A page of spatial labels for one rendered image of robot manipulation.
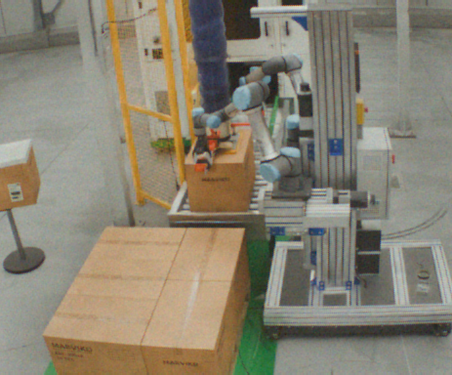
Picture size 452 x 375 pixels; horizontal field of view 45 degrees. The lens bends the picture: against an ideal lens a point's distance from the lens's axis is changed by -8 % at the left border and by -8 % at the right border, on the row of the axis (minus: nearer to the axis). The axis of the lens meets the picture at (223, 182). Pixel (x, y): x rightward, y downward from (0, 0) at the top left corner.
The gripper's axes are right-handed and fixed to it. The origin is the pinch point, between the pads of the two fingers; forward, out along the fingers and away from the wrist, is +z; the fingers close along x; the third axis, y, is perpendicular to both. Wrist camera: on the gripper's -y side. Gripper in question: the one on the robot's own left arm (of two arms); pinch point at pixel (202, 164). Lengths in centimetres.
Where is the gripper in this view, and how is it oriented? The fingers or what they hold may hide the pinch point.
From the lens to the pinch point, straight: 360.4
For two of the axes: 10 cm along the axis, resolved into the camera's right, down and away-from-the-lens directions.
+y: 1.5, -4.6, 8.8
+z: 0.9, 8.9, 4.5
